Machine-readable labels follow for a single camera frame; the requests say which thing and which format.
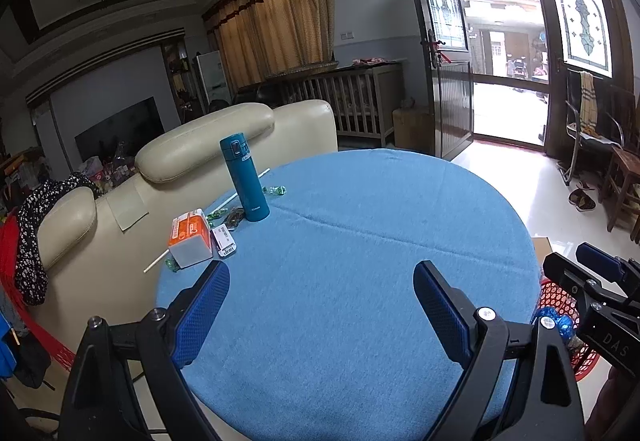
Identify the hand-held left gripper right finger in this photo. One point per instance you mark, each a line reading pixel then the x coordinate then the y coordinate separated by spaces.
pixel 440 316

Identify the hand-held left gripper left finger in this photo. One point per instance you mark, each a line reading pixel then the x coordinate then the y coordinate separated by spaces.
pixel 200 316

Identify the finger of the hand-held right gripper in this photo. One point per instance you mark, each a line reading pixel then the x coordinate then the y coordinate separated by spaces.
pixel 570 278
pixel 600 261

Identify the red plastic basket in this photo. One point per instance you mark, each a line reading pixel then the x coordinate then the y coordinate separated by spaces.
pixel 557 296

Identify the dark blue plastic bag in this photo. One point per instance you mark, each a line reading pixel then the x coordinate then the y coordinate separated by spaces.
pixel 546 320

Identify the person's right forearm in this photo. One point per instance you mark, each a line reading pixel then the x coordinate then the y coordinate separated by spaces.
pixel 617 406

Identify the large cardboard box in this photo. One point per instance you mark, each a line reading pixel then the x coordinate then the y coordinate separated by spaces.
pixel 541 251

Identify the brown slipper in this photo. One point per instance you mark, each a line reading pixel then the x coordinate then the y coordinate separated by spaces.
pixel 577 196
pixel 586 203

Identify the green candy wrapper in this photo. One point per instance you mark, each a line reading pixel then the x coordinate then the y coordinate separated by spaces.
pixel 277 190
pixel 216 215
pixel 170 263

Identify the small white labelled box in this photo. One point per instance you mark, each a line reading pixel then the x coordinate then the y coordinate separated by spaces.
pixel 222 241

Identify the orange and white box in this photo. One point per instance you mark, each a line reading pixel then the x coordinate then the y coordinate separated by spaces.
pixel 187 236

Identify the wooden stool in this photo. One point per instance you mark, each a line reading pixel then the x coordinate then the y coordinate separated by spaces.
pixel 620 161

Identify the dark small packet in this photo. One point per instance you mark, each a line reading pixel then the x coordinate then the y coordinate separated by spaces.
pixel 233 217

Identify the blue tablecloth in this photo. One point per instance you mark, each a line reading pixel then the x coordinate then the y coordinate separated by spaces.
pixel 350 246

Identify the sheet of paper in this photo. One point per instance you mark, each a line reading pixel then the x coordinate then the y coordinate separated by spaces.
pixel 127 211

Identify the teal thermos bottle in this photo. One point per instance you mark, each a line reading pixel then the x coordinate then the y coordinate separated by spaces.
pixel 245 181

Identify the white straw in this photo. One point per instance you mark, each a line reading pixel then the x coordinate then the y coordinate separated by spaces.
pixel 262 173

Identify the striped towel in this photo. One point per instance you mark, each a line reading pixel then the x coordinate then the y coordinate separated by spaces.
pixel 587 101

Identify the black bag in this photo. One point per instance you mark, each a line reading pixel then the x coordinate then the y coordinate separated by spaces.
pixel 30 361

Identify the small cardboard box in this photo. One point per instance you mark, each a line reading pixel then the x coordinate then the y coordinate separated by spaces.
pixel 410 128

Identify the dark floral cloth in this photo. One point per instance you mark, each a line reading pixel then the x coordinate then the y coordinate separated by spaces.
pixel 30 231

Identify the blue cloth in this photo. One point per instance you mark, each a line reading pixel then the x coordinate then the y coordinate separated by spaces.
pixel 5 351

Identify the brown glass door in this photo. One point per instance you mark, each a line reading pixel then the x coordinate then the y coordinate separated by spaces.
pixel 452 111

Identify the black television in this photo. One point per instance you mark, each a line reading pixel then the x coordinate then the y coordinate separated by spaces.
pixel 120 126

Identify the parked scooter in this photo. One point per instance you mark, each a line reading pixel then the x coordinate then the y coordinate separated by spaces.
pixel 519 68

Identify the cream leather sofa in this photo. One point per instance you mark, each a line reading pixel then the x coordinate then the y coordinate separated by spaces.
pixel 300 131

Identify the wooden crib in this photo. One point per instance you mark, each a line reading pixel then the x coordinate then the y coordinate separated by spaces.
pixel 360 101

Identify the display cabinet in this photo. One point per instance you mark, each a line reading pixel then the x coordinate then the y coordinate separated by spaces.
pixel 182 81

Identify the white standing appliance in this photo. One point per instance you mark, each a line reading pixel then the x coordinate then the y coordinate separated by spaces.
pixel 212 76

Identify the stained glass door panel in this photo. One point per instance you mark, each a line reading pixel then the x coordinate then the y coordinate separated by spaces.
pixel 585 21

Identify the red patterned cloth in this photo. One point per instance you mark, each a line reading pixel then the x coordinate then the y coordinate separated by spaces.
pixel 370 61

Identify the tan curtain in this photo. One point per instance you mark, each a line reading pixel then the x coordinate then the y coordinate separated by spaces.
pixel 275 21

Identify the metal frame chair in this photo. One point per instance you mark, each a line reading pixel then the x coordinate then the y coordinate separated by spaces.
pixel 575 141

